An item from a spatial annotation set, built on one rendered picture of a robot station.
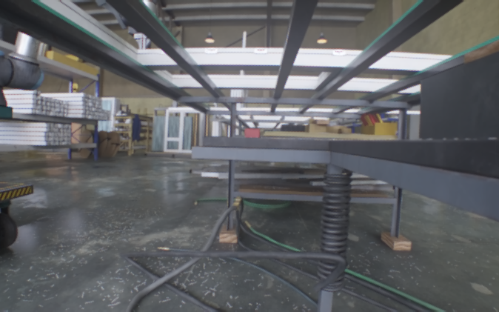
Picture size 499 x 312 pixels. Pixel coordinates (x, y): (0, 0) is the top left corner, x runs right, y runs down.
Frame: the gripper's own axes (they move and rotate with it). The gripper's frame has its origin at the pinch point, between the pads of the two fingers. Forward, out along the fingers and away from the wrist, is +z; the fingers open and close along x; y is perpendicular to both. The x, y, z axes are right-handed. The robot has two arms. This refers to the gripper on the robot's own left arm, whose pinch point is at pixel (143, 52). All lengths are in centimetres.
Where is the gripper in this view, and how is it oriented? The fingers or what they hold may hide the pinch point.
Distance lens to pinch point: 125.0
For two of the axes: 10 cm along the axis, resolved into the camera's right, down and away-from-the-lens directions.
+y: 0.8, -0.4, 10.0
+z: -0.3, 10.0, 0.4
